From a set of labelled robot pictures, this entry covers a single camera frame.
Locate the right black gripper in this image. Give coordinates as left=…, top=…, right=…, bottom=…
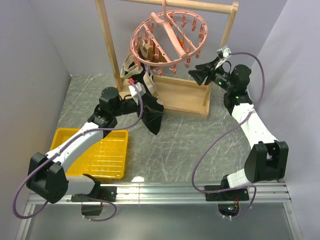
left=188, top=57, right=234, bottom=93

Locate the black underwear beige waistband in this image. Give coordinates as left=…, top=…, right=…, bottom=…
left=141, top=71, right=164, bottom=135

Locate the pink round clip hanger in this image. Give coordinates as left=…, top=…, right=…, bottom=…
left=129, top=0, right=208, bottom=75

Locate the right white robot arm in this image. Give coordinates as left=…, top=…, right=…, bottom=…
left=188, top=59, right=289, bottom=200

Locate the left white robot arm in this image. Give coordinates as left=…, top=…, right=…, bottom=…
left=25, top=83, right=146, bottom=204

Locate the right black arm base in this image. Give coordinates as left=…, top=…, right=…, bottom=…
left=205, top=188, right=250, bottom=218

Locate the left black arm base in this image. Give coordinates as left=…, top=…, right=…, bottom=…
left=71, top=186, right=117, bottom=219

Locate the beige underwear on hanger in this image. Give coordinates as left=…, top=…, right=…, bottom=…
left=120, top=54, right=141, bottom=79

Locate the brown underwear on hanger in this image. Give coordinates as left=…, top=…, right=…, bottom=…
left=141, top=45, right=167, bottom=63

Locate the wooden hanging rack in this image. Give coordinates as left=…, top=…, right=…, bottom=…
left=94, top=0, right=240, bottom=120

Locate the yellow plastic tray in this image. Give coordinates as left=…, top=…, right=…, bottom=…
left=66, top=130, right=129, bottom=179

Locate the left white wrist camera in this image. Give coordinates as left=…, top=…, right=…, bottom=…
left=128, top=78, right=146, bottom=104

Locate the aluminium mounting rail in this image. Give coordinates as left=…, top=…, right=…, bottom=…
left=16, top=182, right=302, bottom=240

